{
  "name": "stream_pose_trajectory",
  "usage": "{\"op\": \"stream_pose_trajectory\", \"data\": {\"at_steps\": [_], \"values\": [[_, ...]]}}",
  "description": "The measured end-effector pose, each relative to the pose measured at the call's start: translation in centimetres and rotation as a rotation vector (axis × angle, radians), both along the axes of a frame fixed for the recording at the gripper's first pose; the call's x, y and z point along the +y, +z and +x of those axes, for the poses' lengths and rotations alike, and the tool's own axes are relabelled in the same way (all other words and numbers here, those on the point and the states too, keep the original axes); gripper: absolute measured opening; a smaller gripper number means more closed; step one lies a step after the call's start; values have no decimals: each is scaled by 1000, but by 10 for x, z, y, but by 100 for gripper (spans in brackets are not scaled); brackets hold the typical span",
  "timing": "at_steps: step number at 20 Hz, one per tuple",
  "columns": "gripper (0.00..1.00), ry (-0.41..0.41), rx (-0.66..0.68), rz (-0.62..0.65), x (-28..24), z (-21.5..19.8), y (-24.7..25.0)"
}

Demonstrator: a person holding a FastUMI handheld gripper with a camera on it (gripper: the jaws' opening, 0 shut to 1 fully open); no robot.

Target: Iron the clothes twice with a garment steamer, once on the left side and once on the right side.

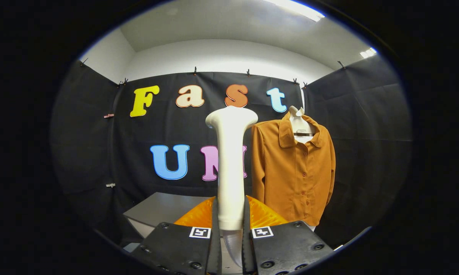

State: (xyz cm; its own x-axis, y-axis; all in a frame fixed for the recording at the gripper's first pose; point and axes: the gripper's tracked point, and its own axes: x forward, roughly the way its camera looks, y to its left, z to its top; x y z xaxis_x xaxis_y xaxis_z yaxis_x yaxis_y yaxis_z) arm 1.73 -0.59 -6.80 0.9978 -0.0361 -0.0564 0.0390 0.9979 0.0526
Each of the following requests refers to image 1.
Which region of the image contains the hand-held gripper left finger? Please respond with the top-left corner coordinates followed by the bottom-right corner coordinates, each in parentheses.
top-left (132, 196), bottom-right (222, 275)

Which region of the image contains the white garment steamer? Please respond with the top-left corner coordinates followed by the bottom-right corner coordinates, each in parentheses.
top-left (205, 106), bottom-right (259, 268)

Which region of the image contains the long ceiling light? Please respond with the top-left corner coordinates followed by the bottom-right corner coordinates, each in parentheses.
top-left (264, 0), bottom-right (325, 22)

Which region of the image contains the row of black clips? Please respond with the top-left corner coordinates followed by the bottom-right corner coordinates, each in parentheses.
top-left (81, 58), bottom-right (346, 89)

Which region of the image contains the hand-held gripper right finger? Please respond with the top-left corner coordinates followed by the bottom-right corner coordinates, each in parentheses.
top-left (242, 195), bottom-right (335, 275)

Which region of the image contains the grey cabinet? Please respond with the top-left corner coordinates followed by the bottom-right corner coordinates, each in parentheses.
top-left (123, 192), bottom-right (211, 245)

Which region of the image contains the orange button shirt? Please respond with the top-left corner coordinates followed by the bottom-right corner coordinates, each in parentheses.
top-left (251, 112), bottom-right (336, 226)

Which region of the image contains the white clothes hanger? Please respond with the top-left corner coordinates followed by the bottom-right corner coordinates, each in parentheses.
top-left (289, 106), bottom-right (316, 144)

